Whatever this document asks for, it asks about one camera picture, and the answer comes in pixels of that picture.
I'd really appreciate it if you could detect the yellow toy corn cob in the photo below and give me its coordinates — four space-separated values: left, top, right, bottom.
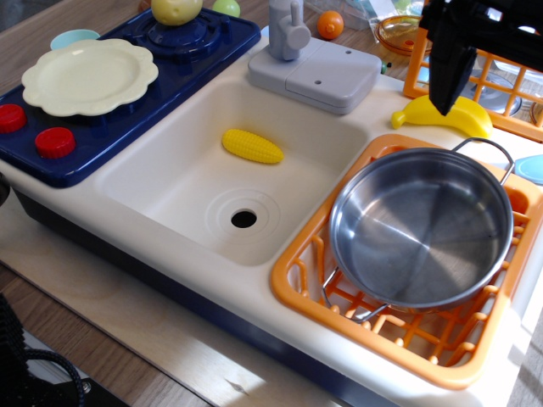
221 129 284 164

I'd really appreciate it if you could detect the black cable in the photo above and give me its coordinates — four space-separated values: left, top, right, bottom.
0 292 87 407

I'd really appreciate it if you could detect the navy blue toy stove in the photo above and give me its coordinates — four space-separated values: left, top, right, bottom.
1 9 260 187

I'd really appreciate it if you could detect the yellow toy potato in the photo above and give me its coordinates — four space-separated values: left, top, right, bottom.
151 0 203 26

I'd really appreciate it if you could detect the white toy sink unit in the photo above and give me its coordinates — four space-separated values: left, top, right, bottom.
1 58 542 406

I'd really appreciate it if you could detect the green toy ball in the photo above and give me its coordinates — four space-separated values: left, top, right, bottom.
212 0 241 18

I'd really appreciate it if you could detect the light blue lid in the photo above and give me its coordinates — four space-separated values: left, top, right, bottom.
513 154 543 186

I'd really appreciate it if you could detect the cream scalloped plate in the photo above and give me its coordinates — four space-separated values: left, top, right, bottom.
21 39 159 117

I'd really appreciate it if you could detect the orange toy fruit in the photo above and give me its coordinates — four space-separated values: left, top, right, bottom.
316 10 344 40

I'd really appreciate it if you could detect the stainless steel pan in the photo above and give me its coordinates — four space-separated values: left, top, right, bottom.
328 148 513 313

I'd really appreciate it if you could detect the red stove knob right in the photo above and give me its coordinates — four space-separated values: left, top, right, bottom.
35 127 76 159

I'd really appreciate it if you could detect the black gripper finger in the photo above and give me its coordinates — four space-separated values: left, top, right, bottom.
429 40 477 115

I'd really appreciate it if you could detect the orange plastic basket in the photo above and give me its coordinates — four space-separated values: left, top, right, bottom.
401 29 542 142

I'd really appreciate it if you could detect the red stove knob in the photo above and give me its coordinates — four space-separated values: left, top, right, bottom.
0 103 27 134
35 127 76 159

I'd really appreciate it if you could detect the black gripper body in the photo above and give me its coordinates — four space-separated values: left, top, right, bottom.
420 1 542 73

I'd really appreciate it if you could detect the amber transparent bowl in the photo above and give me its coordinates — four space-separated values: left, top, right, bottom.
374 15 421 56

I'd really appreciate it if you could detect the red stove knob left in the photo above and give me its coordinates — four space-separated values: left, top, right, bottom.
0 103 27 134

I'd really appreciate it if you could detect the metal pot lid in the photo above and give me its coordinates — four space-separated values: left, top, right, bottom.
462 72 512 114

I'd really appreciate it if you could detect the yellow toy banana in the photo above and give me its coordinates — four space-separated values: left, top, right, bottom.
390 95 493 138

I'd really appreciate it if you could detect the grey toy faucet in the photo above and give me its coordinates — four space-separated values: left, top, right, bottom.
249 1 382 115

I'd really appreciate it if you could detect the light blue plate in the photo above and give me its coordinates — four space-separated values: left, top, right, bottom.
50 29 100 50

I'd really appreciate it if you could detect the orange plastic drying rack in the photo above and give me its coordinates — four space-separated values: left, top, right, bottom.
270 133 532 391

